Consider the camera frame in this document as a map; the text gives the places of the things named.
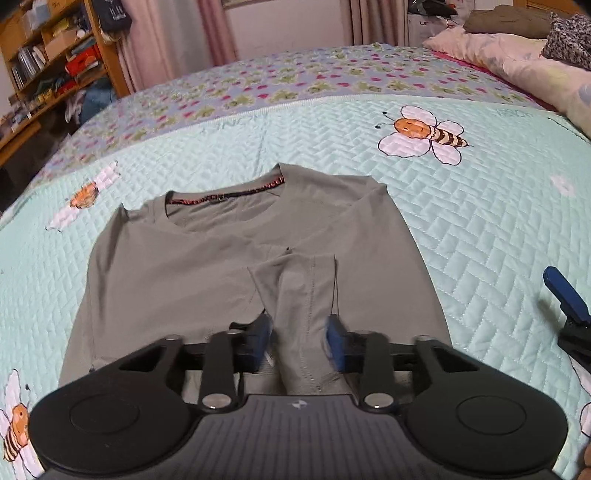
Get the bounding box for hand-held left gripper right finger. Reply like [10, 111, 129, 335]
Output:
[325, 314, 478, 412]

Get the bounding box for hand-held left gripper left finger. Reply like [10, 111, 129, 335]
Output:
[117, 313, 273, 411]

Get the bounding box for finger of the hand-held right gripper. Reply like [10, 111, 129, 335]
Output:
[542, 265, 591, 367]

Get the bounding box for grey t-shirt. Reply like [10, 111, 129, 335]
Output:
[59, 162, 453, 398]

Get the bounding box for blue clothes pile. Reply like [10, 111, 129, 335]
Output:
[65, 85, 118, 123]

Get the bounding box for bee-print quilted bedspread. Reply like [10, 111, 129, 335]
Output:
[0, 42, 591, 480]

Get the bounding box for pink floral duvet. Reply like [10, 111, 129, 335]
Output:
[422, 27, 591, 139]

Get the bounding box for black-white patterned blanket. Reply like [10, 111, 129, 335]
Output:
[541, 13, 591, 71]

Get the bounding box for olive folded garment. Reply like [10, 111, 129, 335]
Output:
[463, 6, 561, 38]

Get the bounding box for wooden headboard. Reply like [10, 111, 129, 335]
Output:
[526, 0, 578, 12]

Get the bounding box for white plastic bag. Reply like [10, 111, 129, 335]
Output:
[406, 0, 467, 47]

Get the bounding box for wooden bookshelf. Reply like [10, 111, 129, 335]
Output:
[0, 0, 130, 100]

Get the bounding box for orange box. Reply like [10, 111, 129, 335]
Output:
[65, 46, 102, 77]

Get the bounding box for navy hanging bag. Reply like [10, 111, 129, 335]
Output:
[90, 0, 134, 44]

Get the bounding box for cardboard box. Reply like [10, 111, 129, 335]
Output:
[44, 28, 79, 61]

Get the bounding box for row of books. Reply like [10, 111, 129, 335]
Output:
[9, 46, 47, 88]

